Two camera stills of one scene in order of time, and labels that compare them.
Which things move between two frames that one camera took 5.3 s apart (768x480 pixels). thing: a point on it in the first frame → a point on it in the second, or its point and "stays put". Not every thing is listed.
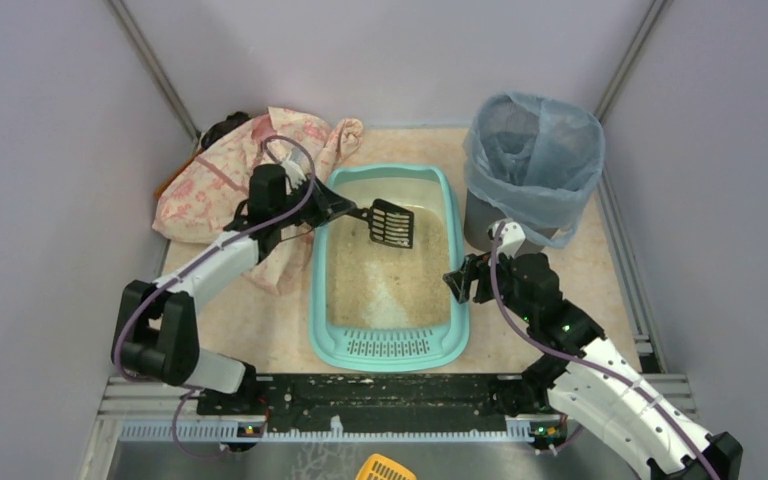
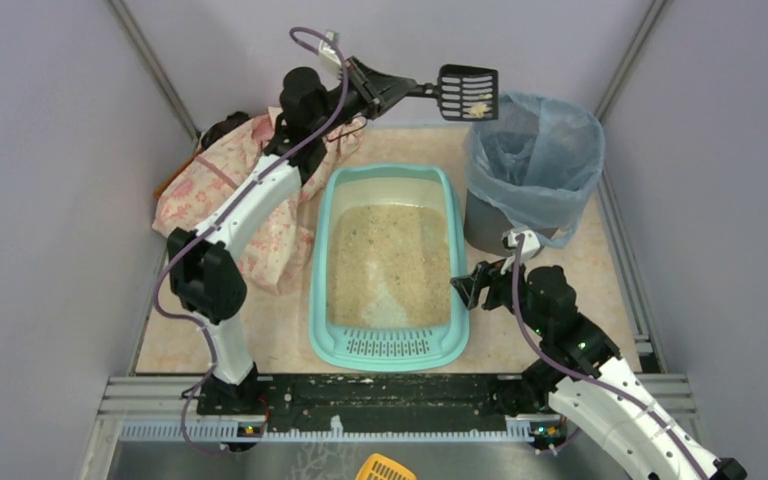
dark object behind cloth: (218, 128) stays put
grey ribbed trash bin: (477, 221) stays put
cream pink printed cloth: (206, 189) stays put
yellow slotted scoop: (379, 467) stays put
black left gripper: (321, 206) → (362, 85)
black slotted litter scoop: (388, 223) → (464, 93)
